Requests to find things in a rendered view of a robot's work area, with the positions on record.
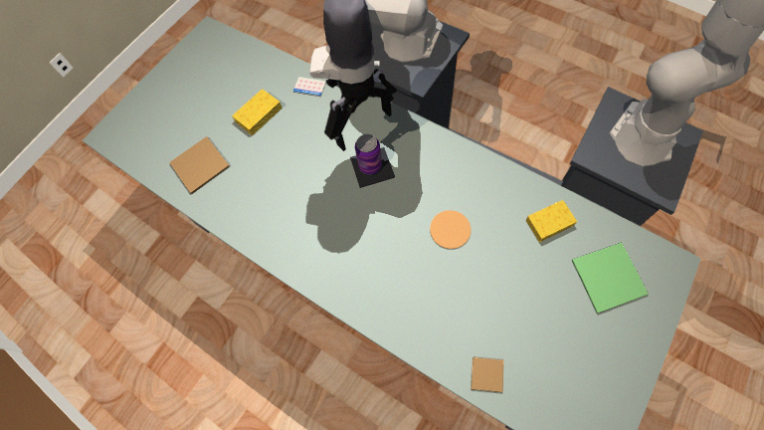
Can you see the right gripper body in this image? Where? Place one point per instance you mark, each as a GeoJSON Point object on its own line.
{"type": "Point", "coordinates": [358, 90]}

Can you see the green flat square pad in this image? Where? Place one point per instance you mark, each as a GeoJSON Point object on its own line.
{"type": "Point", "coordinates": [609, 277]}

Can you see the purple drink can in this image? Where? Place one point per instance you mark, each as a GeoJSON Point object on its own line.
{"type": "Point", "coordinates": [368, 153]}

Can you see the dark grey square tile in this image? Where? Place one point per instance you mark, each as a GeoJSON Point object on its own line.
{"type": "Point", "coordinates": [383, 174]}

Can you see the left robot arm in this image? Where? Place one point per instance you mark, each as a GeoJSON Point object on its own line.
{"type": "Point", "coordinates": [645, 133]}

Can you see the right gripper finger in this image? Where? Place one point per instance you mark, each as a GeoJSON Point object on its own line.
{"type": "Point", "coordinates": [338, 117]}
{"type": "Point", "coordinates": [384, 94]}

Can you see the yellow sponge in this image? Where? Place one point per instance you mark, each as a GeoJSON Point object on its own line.
{"type": "Point", "coordinates": [551, 221]}
{"type": "Point", "coordinates": [257, 112]}

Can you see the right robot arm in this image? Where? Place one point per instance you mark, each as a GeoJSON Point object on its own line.
{"type": "Point", "coordinates": [349, 56]}

